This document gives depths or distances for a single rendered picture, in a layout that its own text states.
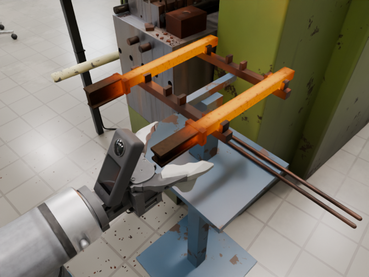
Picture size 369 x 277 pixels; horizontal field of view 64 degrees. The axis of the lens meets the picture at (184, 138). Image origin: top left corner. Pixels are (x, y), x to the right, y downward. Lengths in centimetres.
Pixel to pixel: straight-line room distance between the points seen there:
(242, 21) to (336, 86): 59
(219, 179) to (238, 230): 79
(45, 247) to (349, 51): 124
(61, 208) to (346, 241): 148
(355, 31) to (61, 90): 209
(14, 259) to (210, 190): 50
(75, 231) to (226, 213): 42
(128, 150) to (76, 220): 12
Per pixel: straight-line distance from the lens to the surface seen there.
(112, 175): 45
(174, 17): 106
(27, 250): 44
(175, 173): 47
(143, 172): 47
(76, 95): 251
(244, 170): 85
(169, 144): 51
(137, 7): 124
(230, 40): 109
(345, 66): 140
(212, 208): 76
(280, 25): 96
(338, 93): 146
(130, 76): 70
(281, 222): 166
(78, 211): 44
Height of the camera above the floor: 136
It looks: 43 degrees down
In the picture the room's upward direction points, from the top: straight up
